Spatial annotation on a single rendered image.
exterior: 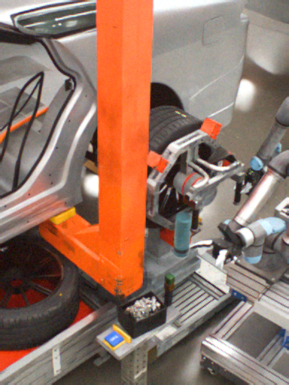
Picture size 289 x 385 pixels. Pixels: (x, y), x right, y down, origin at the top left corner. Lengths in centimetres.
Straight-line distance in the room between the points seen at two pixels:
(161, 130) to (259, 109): 274
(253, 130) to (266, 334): 247
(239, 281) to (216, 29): 143
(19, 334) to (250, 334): 124
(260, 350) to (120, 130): 151
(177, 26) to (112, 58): 101
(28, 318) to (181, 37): 167
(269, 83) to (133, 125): 388
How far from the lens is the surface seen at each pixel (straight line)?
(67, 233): 359
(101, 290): 399
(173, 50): 370
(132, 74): 273
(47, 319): 347
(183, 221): 359
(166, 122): 355
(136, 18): 264
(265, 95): 640
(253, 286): 336
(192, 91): 396
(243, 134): 577
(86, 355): 370
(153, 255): 412
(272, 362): 366
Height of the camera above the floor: 301
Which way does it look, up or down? 37 degrees down
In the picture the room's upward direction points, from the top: 2 degrees clockwise
